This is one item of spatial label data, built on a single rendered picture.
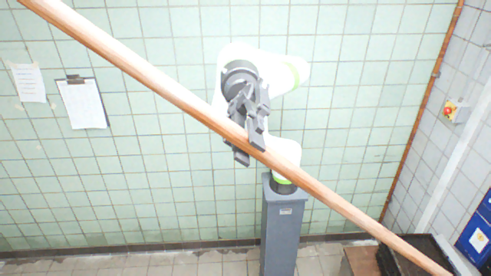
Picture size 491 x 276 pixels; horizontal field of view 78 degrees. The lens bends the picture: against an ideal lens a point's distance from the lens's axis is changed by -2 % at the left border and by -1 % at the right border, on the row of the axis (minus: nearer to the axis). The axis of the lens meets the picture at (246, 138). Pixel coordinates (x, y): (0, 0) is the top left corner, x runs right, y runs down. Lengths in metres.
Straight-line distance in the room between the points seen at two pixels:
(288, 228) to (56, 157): 1.56
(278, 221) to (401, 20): 1.26
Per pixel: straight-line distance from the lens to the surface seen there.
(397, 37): 1.96
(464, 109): 1.93
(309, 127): 2.03
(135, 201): 2.45
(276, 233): 1.68
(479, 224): 1.94
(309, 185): 0.57
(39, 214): 2.81
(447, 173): 2.08
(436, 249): 2.06
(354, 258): 2.12
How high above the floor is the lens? 2.25
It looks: 34 degrees down
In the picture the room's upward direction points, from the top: straight up
